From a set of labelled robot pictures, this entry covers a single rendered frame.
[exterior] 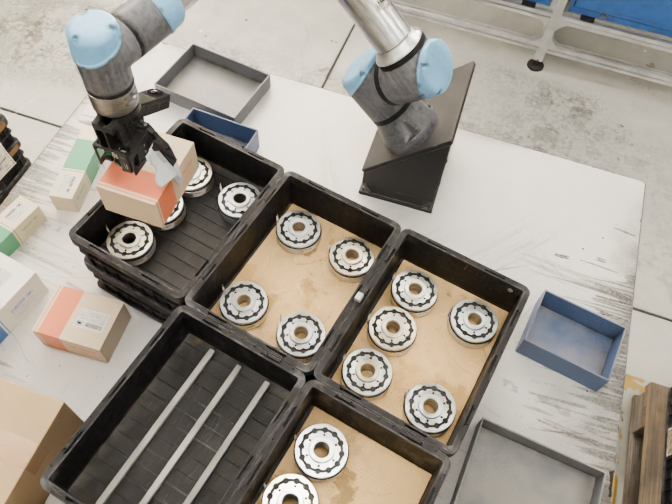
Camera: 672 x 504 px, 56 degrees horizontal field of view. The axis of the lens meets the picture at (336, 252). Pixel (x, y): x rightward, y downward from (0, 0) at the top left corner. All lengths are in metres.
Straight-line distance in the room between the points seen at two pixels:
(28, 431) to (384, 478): 0.67
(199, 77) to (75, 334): 0.89
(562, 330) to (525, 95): 1.71
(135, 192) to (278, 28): 2.17
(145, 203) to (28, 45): 2.26
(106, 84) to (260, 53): 2.15
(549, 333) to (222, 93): 1.13
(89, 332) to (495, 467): 0.92
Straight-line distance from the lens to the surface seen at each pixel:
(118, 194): 1.21
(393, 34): 1.36
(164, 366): 1.35
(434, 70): 1.38
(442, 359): 1.36
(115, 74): 1.02
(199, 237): 1.49
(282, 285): 1.40
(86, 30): 1.00
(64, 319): 1.52
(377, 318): 1.34
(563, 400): 1.55
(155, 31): 1.05
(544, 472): 1.48
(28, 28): 3.49
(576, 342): 1.62
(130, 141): 1.13
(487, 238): 1.69
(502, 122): 2.98
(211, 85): 1.98
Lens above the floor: 2.06
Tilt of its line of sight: 58 degrees down
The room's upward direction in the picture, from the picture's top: 6 degrees clockwise
